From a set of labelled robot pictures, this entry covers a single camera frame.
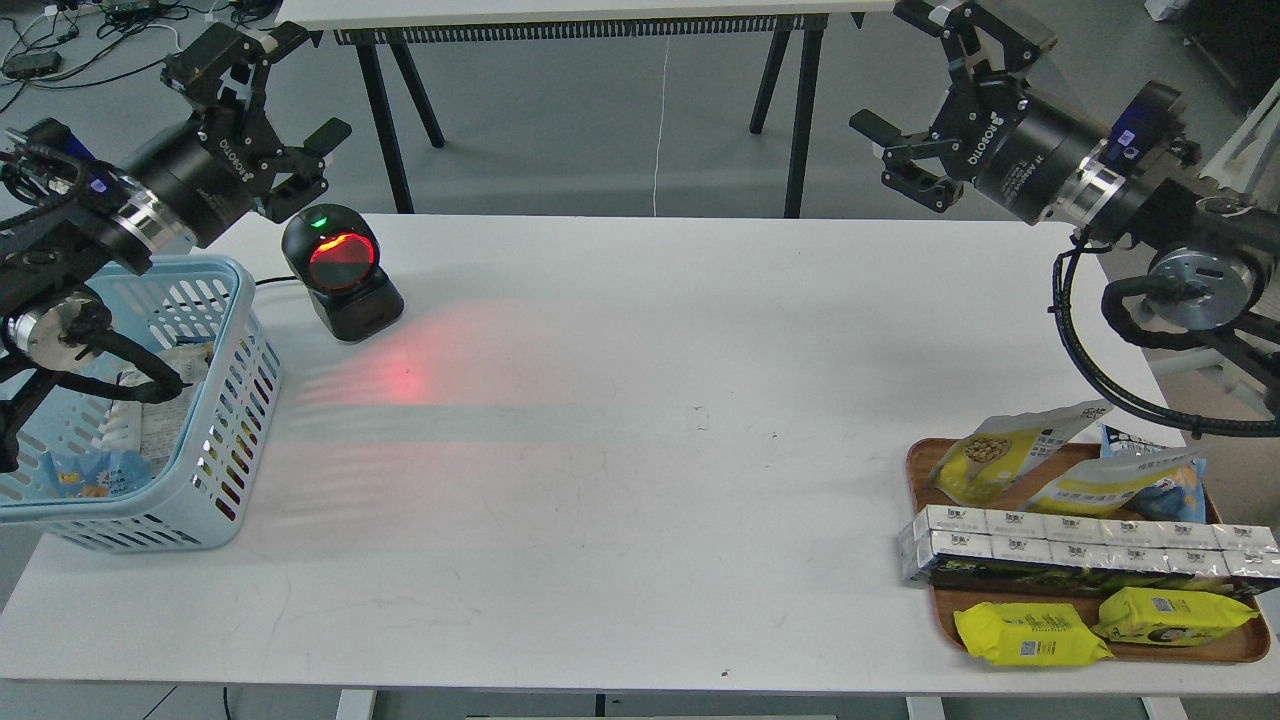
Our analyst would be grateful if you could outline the yellow snack pack right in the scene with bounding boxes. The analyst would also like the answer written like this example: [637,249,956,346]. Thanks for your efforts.
[1091,587,1260,647]

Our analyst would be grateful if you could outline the silver multipack box row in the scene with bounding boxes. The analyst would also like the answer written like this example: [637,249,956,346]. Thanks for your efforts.
[896,503,1279,598]

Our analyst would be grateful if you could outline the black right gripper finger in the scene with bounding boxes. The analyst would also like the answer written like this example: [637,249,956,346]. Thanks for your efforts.
[893,1,1059,120]
[850,110,972,213]

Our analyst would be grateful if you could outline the yellow blue snack pouch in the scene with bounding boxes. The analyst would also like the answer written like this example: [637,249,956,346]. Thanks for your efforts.
[1019,425,1208,523]

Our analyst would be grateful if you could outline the yellow white bean snack pouch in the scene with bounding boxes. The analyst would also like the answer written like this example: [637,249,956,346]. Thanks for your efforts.
[928,398,1114,509]

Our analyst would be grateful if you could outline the blue snack bag in basket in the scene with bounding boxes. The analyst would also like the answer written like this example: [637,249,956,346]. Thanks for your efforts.
[38,448,152,500]

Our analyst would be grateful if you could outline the white background table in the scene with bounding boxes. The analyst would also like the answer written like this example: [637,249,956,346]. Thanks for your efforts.
[271,13,916,219]

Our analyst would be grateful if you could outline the white hanging cable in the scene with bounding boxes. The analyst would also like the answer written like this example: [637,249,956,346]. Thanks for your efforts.
[652,36,671,217]

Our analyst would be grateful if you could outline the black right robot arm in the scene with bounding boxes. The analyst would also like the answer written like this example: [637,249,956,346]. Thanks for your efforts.
[849,1,1277,438]

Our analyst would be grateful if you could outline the brown wooden tray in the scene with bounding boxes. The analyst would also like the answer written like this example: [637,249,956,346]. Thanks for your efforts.
[901,438,1260,648]

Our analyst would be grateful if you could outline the white snack bag in basket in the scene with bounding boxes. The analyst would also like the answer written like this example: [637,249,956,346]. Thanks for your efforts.
[95,343,212,477]

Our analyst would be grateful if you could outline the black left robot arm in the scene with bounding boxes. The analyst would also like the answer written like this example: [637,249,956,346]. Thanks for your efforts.
[1,22,351,471]

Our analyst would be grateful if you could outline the yellow snack pack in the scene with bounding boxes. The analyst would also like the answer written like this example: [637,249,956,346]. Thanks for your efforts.
[1091,587,1260,647]
[954,602,1114,667]

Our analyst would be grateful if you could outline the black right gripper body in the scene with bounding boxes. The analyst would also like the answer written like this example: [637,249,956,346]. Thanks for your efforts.
[973,90,1105,224]

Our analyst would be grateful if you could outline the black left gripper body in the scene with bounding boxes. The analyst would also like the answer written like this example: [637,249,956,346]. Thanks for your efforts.
[128,111,273,249]

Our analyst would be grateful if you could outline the light blue plastic basket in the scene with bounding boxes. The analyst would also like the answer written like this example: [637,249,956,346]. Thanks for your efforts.
[3,256,284,553]

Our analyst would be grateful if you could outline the yellow snack pack left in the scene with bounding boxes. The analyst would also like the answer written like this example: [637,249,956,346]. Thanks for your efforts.
[954,602,1114,667]

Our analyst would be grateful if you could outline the black barcode scanner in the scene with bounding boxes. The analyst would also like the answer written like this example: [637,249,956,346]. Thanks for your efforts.
[282,202,404,343]

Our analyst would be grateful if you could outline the floor cables and adapters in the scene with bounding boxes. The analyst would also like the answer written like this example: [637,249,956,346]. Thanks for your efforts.
[0,0,282,111]

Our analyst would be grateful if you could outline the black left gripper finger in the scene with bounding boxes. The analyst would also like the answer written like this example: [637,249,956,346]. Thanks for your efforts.
[252,118,352,223]
[163,22,311,119]

